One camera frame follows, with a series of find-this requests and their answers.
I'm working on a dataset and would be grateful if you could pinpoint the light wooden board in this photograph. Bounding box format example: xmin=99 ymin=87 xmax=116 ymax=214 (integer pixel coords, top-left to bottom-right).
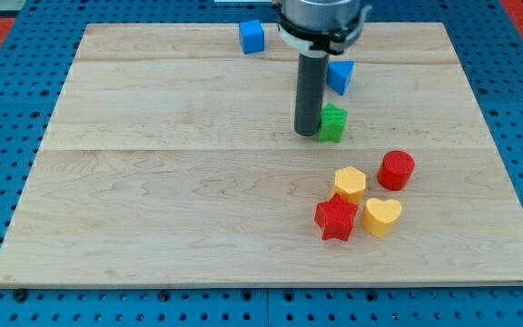
xmin=0 ymin=23 xmax=523 ymax=289

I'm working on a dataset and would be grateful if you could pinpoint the green star block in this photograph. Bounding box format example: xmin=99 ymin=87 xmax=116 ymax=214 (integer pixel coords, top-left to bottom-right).
xmin=318 ymin=103 xmax=348 ymax=144

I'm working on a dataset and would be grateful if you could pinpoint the yellow heart block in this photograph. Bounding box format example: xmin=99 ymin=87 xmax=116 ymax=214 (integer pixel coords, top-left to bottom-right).
xmin=360 ymin=198 xmax=402 ymax=238

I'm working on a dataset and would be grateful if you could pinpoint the red cylinder block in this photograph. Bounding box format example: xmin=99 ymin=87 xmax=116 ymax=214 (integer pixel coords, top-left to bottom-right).
xmin=377 ymin=150 xmax=415 ymax=191

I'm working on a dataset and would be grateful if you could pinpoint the blue cube block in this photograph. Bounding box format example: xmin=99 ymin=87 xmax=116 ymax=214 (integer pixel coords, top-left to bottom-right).
xmin=238 ymin=20 xmax=265 ymax=55

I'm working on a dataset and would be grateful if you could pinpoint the blue triangle block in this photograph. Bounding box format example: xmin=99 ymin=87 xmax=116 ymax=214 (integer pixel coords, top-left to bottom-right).
xmin=326 ymin=61 xmax=355 ymax=95

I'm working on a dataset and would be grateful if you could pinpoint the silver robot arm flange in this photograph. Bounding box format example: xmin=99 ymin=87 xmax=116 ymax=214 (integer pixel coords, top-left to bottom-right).
xmin=278 ymin=0 xmax=372 ymax=59

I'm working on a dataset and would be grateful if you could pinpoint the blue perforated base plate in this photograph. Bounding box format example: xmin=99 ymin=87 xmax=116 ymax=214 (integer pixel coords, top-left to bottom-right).
xmin=0 ymin=0 xmax=523 ymax=326

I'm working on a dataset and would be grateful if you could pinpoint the red star block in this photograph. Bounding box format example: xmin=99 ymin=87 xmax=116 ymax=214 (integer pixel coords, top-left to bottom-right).
xmin=314 ymin=193 xmax=359 ymax=242

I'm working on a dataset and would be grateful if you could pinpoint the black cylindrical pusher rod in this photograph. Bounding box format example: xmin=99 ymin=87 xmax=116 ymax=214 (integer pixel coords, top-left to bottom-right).
xmin=294 ymin=54 xmax=329 ymax=136

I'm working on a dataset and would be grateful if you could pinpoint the yellow hexagon block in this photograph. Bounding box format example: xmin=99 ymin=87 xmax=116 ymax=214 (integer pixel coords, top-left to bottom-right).
xmin=331 ymin=166 xmax=367 ymax=204

